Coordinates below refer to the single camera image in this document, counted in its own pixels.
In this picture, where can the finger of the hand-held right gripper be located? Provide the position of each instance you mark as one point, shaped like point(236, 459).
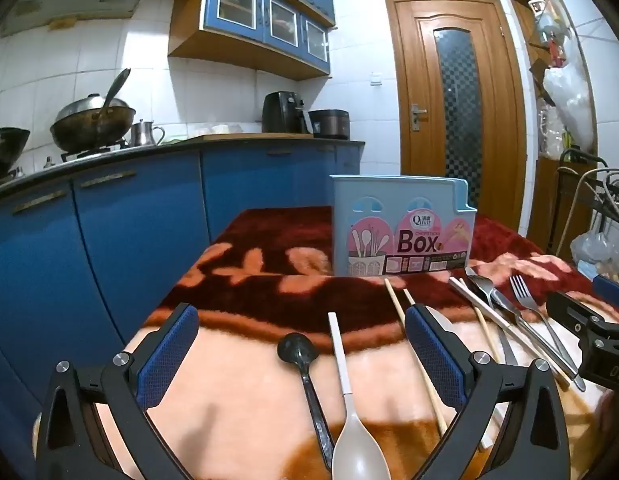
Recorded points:
point(612, 290)
point(572, 312)

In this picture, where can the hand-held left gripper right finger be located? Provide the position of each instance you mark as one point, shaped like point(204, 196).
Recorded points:
point(434, 355)

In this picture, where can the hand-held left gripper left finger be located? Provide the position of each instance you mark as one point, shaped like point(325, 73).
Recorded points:
point(169, 355)

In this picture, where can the steel fork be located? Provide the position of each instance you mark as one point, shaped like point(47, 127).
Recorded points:
point(522, 292)

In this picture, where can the chopstick and spoon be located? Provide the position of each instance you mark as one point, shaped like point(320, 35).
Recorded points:
point(485, 329)

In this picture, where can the wooden chopstick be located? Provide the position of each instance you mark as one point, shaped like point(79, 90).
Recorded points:
point(393, 300)
point(408, 296)

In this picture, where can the steel spoon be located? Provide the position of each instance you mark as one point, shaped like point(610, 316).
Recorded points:
point(483, 286)

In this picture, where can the black plastic ladle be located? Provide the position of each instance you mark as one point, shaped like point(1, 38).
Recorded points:
point(298, 349)

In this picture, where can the light blue utensil box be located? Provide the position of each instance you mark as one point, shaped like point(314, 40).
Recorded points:
point(389, 210)

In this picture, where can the light blue packet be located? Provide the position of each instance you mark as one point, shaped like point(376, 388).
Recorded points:
point(588, 267)

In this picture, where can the clear plastic bag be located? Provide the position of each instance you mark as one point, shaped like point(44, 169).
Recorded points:
point(592, 250)

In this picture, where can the red floral printed blanket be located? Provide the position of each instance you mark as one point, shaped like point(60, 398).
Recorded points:
point(269, 310)

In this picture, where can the wooden shelf unit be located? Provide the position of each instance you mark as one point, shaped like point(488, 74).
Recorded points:
point(544, 190)

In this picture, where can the black metal cart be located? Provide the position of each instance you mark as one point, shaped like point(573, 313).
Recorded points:
point(572, 160)

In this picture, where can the white plastic bag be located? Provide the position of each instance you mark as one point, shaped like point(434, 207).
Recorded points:
point(569, 100)

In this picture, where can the gas stove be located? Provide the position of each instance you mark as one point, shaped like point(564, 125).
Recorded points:
point(94, 151)

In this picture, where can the steel kettle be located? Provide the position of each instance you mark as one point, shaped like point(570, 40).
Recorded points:
point(142, 134)

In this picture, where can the clear bag of food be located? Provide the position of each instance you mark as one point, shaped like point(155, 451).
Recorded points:
point(217, 129)

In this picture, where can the wok with steel lid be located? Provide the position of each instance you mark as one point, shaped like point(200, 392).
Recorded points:
point(89, 120)

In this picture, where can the dark rice cooker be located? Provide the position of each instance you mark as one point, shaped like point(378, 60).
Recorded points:
point(329, 124)

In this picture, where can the black wok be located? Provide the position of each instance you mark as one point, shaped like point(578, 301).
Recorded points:
point(7, 152)

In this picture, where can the black air fryer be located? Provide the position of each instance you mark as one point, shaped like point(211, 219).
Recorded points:
point(282, 112)

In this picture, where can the black cooking ladle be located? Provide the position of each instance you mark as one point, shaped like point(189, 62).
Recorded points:
point(117, 87)

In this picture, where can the white mug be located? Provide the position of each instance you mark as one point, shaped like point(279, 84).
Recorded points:
point(537, 8)

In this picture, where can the wooden door with glass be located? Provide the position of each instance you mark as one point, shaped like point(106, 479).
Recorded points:
point(414, 60)

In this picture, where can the white light switch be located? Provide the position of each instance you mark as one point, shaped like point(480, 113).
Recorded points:
point(376, 80)

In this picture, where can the blue glass-door wall cabinet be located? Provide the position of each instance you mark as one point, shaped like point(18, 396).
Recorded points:
point(239, 5)

